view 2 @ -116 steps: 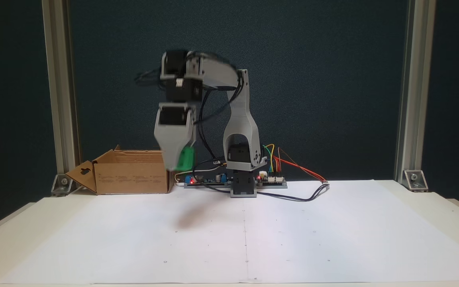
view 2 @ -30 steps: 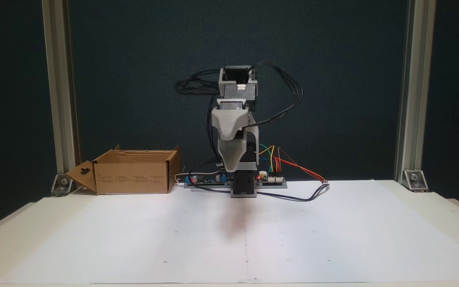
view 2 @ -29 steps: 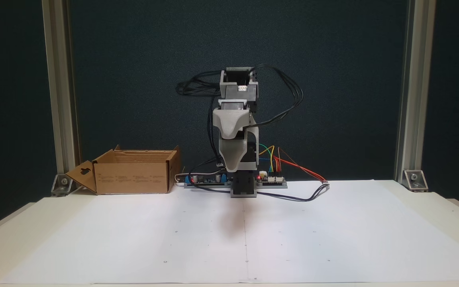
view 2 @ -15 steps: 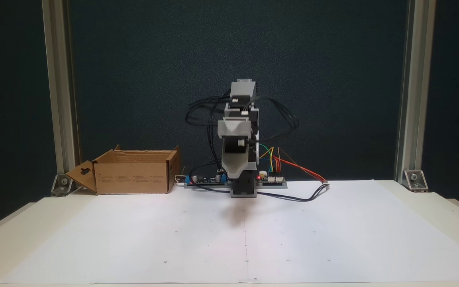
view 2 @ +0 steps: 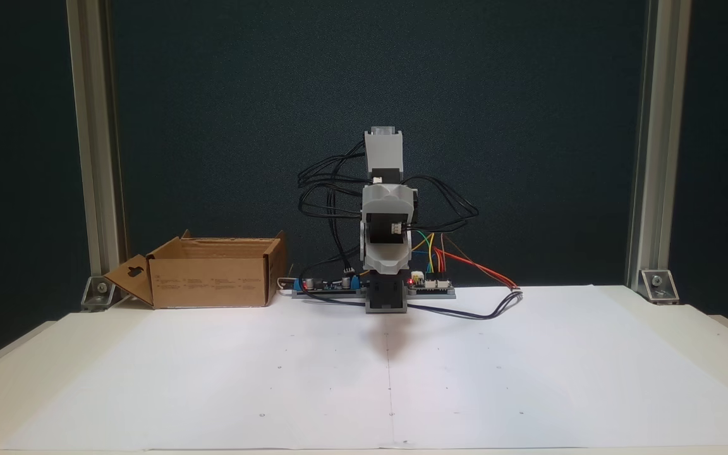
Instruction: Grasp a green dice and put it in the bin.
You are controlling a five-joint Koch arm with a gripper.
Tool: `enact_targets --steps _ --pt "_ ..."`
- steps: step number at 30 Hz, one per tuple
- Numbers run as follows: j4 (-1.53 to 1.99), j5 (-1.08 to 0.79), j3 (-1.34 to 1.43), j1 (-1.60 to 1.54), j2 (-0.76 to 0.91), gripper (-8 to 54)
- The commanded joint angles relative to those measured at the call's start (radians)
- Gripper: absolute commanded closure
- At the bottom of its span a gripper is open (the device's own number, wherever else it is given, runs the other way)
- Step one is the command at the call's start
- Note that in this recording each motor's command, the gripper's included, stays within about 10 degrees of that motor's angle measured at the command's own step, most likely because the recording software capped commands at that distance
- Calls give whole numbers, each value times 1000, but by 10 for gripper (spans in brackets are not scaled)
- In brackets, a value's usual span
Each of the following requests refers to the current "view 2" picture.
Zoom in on red orange jumper wires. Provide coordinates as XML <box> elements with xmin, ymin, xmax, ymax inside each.
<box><xmin>434</xmin><ymin>234</ymin><xmax>521</xmax><ymax>293</ymax></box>

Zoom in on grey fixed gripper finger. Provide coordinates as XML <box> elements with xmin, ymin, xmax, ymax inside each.
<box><xmin>363</xmin><ymin>243</ymin><xmax>411</xmax><ymax>267</ymax></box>

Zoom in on circuit board with white connector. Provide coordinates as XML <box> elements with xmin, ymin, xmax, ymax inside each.
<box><xmin>407</xmin><ymin>270</ymin><xmax>456</xmax><ymax>299</ymax></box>

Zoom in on aluminium profile post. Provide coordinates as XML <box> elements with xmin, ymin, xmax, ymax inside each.
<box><xmin>66</xmin><ymin>0</ymin><xmax>128</xmax><ymax>298</ymax></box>
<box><xmin>626</xmin><ymin>0</ymin><xmax>693</xmax><ymax>291</ymax></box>

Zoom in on yellow green blue jumper wires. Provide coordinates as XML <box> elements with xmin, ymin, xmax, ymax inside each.
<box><xmin>412</xmin><ymin>231</ymin><xmax>438</xmax><ymax>274</ymax></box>

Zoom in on black cable on table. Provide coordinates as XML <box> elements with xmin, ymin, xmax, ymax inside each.
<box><xmin>304</xmin><ymin>289</ymin><xmax>524</xmax><ymax>320</ymax></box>

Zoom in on metal corner bracket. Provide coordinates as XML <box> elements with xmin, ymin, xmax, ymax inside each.
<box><xmin>640</xmin><ymin>270</ymin><xmax>679</xmax><ymax>305</ymax></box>
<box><xmin>81</xmin><ymin>276</ymin><xmax>117</xmax><ymax>312</ymax></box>

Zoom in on open cardboard box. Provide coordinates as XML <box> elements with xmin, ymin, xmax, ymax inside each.
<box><xmin>104</xmin><ymin>231</ymin><xmax>288</xmax><ymax>310</ymax></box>

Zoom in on blue circuit board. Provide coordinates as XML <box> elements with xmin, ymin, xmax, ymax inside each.
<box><xmin>293</xmin><ymin>269</ymin><xmax>366</xmax><ymax>299</ymax></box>

